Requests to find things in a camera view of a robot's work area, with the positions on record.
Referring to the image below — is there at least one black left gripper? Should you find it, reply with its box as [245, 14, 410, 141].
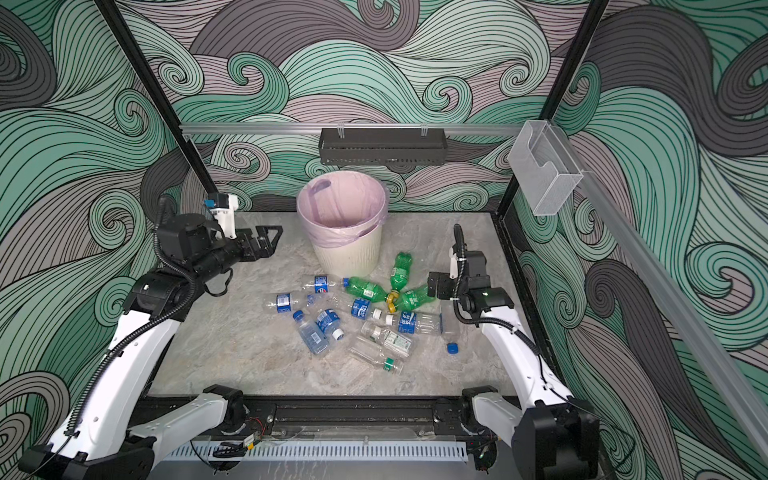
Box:
[195, 224, 282, 287]

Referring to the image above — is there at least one clear bottle white green label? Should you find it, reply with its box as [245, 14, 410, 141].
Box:
[360, 322, 415, 358]

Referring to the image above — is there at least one clear bottle blue cap short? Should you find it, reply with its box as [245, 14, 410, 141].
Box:
[292, 310, 330, 356]

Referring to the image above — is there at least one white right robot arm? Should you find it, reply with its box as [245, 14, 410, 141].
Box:
[427, 224, 600, 479]

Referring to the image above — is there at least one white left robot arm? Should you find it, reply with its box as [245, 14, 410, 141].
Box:
[18, 194, 283, 479]

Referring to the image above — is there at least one pink bin liner bag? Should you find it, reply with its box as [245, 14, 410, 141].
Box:
[296, 170, 389, 249]

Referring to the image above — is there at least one cream waste bin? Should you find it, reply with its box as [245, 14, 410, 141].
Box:
[313, 225, 383, 278]

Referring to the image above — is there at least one clear bottle blue label top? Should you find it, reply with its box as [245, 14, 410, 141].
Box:
[300, 274, 345, 294]

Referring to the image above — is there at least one clear bottle green cap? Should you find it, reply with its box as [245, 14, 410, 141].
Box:
[350, 336, 403, 375]

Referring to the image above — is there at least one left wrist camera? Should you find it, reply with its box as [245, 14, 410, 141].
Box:
[204, 192, 239, 239]

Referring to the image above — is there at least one black corner frame post left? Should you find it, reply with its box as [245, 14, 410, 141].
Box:
[94, 0, 218, 194]

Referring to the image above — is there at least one black corner frame post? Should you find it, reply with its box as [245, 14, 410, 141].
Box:
[497, 1, 609, 218]
[94, 0, 218, 194]

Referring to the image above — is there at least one black wall tray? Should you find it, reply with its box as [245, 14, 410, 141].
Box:
[318, 129, 448, 166]

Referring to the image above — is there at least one aluminium back rail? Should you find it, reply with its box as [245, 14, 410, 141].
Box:
[179, 121, 523, 137]

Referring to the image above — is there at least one aluminium rail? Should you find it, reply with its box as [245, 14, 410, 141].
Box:
[179, 121, 523, 137]
[545, 122, 767, 460]

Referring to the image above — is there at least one clear plastic wall box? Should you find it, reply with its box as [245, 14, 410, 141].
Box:
[507, 120, 583, 217]

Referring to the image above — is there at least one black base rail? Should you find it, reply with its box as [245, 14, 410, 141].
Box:
[128, 394, 523, 439]

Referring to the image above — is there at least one white slotted cable duct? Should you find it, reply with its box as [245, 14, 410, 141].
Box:
[161, 440, 469, 463]

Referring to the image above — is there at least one aluminium right rail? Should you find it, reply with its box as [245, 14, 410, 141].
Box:
[545, 122, 767, 460]

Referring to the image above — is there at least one black corner frame post right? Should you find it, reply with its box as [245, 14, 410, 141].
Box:
[497, 1, 609, 218]

